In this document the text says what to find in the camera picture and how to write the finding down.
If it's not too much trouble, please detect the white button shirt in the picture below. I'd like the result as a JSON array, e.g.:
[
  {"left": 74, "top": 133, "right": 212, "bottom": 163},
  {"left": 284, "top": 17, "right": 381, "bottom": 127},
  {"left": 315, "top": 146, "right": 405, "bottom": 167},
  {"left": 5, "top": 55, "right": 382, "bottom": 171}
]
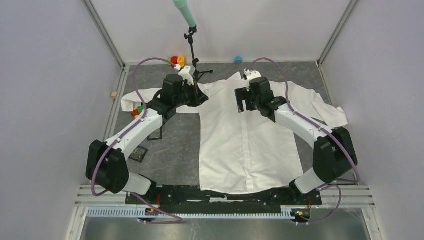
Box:
[{"left": 120, "top": 72, "right": 349, "bottom": 195}]

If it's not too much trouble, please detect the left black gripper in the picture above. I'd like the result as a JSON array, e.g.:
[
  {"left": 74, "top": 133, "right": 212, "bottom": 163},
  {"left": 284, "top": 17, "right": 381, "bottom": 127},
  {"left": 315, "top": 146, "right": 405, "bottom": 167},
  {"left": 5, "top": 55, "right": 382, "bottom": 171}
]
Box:
[{"left": 174, "top": 80, "right": 209, "bottom": 108}]

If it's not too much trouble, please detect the black tripod stand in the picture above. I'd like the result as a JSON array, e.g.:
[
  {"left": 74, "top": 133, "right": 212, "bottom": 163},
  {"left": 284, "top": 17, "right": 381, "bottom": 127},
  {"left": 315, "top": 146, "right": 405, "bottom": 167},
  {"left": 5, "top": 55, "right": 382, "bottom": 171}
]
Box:
[{"left": 179, "top": 26, "right": 214, "bottom": 84}]

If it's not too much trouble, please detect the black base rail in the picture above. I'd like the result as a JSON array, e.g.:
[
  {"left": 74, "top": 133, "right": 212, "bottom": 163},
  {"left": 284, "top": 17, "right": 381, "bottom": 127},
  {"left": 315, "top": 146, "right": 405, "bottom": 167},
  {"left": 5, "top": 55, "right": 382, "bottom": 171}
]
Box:
[{"left": 142, "top": 185, "right": 322, "bottom": 214}]

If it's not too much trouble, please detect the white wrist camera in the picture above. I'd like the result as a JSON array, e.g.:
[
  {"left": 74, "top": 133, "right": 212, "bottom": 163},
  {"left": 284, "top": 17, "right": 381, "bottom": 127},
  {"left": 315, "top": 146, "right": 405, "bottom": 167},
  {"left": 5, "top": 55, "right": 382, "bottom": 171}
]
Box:
[
  {"left": 173, "top": 64, "right": 196, "bottom": 86},
  {"left": 242, "top": 68, "right": 262, "bottom": 82}
]

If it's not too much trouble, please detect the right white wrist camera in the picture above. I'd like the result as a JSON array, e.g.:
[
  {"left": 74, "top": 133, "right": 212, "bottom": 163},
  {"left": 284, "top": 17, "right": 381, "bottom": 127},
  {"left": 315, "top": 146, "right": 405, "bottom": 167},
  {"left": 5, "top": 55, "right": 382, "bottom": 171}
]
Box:
[{"left": 242, "top": 68, "right": 262, "bottom": 82}]

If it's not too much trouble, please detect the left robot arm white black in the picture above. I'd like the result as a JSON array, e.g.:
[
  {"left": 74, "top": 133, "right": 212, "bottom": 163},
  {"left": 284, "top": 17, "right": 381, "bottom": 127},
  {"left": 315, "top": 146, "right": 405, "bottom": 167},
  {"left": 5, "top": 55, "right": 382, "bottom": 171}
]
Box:
[{"left": 86, "top": 71, "right": 209, "bottom": 204}]

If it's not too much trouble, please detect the red toy piece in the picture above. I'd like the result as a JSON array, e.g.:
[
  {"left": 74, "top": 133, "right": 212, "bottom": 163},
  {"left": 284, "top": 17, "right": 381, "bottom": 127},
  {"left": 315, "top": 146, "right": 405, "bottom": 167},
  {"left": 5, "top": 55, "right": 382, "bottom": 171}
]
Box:
[{"left": 131, "top": 108, "right": 140, "bottom": 119}]

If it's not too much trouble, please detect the black frame display box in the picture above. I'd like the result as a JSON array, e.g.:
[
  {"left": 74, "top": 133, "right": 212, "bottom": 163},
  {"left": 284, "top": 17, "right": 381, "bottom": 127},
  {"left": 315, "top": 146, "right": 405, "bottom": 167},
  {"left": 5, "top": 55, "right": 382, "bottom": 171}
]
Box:
[{"left": 147, "top": 126, "right": 163, "bottom": 141}]

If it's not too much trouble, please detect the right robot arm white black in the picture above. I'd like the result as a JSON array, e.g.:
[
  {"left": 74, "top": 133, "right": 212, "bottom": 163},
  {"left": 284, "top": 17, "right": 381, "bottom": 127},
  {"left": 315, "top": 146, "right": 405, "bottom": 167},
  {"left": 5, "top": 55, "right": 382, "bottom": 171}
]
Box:
[{"left": 234, "top": 74, "right": 358, "bottom": 204}]

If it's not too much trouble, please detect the orange toy block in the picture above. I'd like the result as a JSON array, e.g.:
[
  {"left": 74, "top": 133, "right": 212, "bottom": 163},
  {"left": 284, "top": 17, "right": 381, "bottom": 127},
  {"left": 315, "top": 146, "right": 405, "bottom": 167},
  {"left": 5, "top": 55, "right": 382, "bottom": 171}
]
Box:
[{"left": 177, "top": 56, "right": 186, "bottom": 67}]

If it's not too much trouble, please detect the green lego brick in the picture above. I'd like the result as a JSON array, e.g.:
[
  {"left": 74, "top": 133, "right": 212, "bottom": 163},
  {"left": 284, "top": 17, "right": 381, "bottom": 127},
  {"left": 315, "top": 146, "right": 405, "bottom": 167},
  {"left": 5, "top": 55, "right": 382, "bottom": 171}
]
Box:
[{"left": 137, "top": 105, "right": 145, "bottom": 114}]

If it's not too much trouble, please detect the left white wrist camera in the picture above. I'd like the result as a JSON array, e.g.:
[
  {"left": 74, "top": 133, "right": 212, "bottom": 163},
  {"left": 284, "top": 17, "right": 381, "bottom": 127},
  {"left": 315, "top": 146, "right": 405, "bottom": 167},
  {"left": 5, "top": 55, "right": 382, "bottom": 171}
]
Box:
[{"left": 173, "top": 64, "right": 196, "bottom": 86}]

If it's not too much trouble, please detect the blue cylinder toy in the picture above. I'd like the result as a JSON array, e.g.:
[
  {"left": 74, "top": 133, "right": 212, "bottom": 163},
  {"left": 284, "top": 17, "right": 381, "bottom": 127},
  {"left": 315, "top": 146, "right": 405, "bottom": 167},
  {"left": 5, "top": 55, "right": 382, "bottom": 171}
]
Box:
[{"left": 233, "top": 55, "right": 244, "bottom": 64}]

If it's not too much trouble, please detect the teal foam pole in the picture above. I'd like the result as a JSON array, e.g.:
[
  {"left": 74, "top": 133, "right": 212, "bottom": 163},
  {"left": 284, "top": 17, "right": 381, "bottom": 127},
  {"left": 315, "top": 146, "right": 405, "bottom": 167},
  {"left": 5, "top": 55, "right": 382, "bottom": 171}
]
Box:
[{"left": 173, "top": 0, "right": 197, "bottom": 28}]

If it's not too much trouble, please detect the small wooden cube on rail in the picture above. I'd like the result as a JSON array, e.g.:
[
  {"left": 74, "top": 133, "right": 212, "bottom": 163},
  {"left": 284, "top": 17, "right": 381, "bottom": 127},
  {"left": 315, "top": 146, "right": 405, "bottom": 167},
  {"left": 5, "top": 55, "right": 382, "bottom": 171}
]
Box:
[{"left": 111, "top": 91, "right": 118, "bottom": 99}]

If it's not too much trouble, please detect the red toy block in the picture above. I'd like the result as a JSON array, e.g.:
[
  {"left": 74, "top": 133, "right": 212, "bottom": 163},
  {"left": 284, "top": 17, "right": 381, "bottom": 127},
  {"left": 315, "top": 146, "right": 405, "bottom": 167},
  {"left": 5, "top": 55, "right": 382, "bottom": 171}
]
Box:
[{"left": 169, "top": 56, "right": 179, "bottom": 65}]

